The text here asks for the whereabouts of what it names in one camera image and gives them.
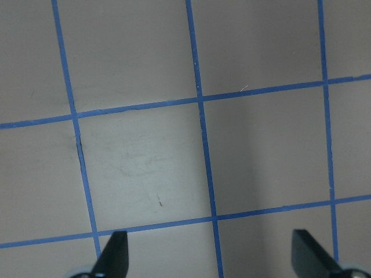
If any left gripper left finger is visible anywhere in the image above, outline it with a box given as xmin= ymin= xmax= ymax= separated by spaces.
xmin=91 ymin=231 xmax=129 ymax=278

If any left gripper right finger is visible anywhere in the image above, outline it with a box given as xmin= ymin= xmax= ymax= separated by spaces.
xmin=291 ymin=229 xmax=343 ymax=278

